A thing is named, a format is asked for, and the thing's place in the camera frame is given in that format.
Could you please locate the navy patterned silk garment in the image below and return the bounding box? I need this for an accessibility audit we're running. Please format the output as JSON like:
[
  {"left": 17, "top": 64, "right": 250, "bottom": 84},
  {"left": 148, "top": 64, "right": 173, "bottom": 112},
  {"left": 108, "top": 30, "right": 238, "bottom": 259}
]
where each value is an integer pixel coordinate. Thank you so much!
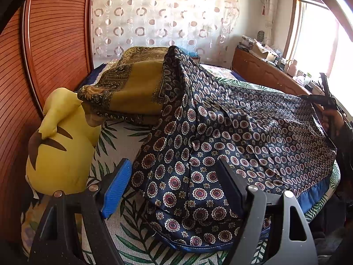
[{"left": 130, "top": 46, "right": 336, "bottom": 253}]

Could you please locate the person's right hand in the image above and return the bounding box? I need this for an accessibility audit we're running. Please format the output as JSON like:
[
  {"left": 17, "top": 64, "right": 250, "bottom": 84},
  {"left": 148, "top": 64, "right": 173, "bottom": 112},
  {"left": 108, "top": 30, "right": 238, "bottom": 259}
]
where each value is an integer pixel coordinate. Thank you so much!
[{"left": 321, "top": 110, "right": 345, "bottom": 138}]

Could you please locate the pink bottle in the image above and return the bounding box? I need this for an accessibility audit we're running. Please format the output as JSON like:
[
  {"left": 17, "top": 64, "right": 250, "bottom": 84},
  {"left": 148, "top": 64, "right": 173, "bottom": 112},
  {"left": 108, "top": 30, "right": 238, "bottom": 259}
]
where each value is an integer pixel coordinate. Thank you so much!
[{"left": 287, "top": 59, "right": 297, "bottom": 77}]

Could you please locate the palm leaf bed sheet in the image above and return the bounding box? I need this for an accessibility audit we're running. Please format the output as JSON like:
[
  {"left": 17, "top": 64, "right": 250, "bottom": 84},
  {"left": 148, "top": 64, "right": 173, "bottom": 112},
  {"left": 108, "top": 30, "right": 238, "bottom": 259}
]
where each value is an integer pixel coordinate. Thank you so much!
[{"left": 21, "top": 76, "right": 341, "bottom": 265}]

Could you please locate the yellow pikachu plush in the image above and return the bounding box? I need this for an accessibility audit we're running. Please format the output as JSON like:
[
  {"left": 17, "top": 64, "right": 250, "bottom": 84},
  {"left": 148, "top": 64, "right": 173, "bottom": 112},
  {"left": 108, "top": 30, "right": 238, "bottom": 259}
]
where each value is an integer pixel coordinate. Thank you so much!
[{"left": 26, "top": 87, "right": 103, "bottom": 196}]

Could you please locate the open cardboard box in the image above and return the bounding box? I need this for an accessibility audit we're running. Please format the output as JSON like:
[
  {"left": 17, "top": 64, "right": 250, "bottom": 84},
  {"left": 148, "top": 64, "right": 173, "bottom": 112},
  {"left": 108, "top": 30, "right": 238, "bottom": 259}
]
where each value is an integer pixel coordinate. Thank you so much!
[{"left": 250, "top": 40, "right": 278, "bottom": 62}]

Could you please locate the wooden sideboard cabinet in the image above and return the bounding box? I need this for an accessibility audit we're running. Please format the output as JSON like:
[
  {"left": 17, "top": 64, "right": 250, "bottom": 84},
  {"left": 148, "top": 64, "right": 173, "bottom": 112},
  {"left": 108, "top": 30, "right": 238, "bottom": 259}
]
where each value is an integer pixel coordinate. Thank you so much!
[{"left": 232, "top": 48, "right": 311, "bottom": 96}]

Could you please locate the mustard patterned folded blanket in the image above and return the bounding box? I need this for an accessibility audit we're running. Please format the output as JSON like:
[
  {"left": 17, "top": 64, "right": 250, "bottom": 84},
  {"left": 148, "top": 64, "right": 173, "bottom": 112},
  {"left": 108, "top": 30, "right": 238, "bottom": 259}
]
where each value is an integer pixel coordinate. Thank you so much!
[{"left": 77, "top": 47, "right": 168, "bottom": 125}]

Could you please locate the floral bed quilt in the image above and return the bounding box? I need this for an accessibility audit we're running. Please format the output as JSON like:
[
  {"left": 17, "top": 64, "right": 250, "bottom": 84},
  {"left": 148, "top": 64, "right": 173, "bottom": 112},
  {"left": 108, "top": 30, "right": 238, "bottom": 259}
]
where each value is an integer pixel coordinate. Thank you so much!
[{"left": 200, "top": 64, "right": 236, "bottom": 80}]

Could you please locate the white side curtain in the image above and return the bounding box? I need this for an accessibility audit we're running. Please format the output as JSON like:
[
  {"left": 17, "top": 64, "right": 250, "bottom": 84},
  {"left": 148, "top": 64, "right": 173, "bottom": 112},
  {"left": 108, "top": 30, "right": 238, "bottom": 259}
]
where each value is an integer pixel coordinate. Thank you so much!
[{"left": 264, "top": 0, "right": 278, "bottom": 45}]

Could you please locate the blue tissue box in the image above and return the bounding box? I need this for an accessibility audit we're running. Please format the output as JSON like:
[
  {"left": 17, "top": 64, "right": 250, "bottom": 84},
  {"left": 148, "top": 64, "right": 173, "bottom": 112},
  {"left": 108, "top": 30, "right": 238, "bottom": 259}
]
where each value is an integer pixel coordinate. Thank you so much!
[{"left": 181, "top": 48, "right": 200, "bottom": 60}]

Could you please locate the circle patterned sheer curtain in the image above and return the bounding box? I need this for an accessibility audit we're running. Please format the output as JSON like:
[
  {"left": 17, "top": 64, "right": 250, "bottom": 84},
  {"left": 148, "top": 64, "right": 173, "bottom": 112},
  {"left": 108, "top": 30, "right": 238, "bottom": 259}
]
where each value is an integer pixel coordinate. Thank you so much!
[{"left": 91, "top": 0, "right": 239, "bottom": 67}]

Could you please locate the wooden louvered wardrobe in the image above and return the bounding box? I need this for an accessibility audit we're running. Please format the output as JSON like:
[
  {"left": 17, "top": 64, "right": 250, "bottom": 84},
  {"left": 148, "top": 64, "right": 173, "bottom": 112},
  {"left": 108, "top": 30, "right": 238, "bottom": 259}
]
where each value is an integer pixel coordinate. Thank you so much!
[{"left": 1, "top": 0, "right": 93, "bottom": 239}]

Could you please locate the window with wooden frame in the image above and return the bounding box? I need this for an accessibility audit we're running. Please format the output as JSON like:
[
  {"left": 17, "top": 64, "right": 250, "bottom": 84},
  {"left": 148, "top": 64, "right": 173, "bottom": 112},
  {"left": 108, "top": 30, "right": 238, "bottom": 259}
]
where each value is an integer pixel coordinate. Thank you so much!
[{"left": 286, "top": 0, "right": 352, "bottom": 99}]

